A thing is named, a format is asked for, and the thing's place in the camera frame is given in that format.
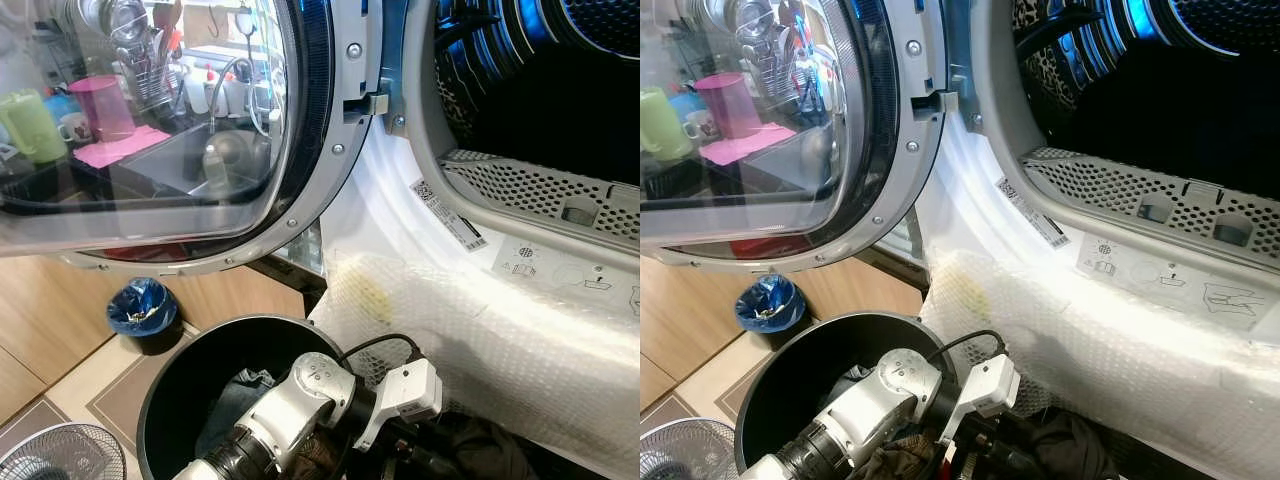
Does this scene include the leopard print cloth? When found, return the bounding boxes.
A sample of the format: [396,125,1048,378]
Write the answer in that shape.
[436,60,482,143]
[1011,0,1077,123]

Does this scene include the white bubble-wrapped washer body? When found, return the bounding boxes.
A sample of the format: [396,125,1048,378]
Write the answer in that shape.
[305,0,641,480]
[915,0,1280,480]

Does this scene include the white wire fan guard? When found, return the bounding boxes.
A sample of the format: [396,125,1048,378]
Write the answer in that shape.
[0,423,129,480]
[640,418,740,480]

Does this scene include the clear instruction pictogram sticker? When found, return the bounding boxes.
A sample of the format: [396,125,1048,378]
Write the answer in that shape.
[491,235,641,319]
[1077,232,1280,332]

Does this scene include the grey perforated lint filter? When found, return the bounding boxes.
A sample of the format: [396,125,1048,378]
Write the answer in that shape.
[1020,147,1280,264]
[440,149,641,242]

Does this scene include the dark black garment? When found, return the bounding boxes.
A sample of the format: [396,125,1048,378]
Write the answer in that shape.
[1010,407,1123,480]
[430,409,542,480]

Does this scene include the small bin with blue bag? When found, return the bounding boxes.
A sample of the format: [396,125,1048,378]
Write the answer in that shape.
[734,274,807,337]
[105,277,185,357]

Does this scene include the pink plastic pitcher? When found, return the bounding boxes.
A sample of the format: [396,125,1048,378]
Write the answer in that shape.
[694,71,764,142]
[68,74,137,144]

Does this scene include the grey door latch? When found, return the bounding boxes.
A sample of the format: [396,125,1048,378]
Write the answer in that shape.
[908,89,960,122]
[343,91,392,124]

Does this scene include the dark steel washer drum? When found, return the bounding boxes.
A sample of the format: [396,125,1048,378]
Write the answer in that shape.
[432,0,641,187]
[1010,0,1280,203]

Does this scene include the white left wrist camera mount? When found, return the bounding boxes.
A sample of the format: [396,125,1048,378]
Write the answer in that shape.
[937,353,1022,447]
[354,358,445,452]

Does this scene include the white barcode label sticker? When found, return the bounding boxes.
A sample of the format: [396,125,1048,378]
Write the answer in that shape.
[409,178,489,253]
[995,176,1072,250]

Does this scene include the blue denim jeans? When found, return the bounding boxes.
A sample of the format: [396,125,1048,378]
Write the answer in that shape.
[824,362,873,413]
[194,367,278,462]

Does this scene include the round glass washer door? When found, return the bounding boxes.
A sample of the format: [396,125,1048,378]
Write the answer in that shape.
[0,0,387,277]
[640,0,948,276]

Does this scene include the dark cabinet with silver panel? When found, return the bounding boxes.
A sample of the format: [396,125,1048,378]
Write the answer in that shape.
[858,215,929,293]
[244,222,330,317]

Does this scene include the pink cloth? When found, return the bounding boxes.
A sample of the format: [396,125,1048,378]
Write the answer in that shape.
[72,124,172,170]
[698,121,800,168]

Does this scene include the round black laundry basket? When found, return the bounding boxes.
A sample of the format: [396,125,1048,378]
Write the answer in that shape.
[135,314,433,480]
[734,311,1013,480]

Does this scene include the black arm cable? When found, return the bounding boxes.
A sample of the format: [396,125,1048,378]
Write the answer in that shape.
[924,329,1010,367]
[336,333,427,369]

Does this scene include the wire dish rack with utensils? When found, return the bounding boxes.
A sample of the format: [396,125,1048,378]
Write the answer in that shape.
[98,0,188,112]
[733,0,828,107]

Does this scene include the brown garment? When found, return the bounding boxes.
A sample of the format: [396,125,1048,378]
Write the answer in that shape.
[854,432,943,480]
[288,430,346,480]

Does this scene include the light green plastic pitcher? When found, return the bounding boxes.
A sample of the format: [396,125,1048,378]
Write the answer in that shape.
[0,89,70,166]
[640,85,694,164]

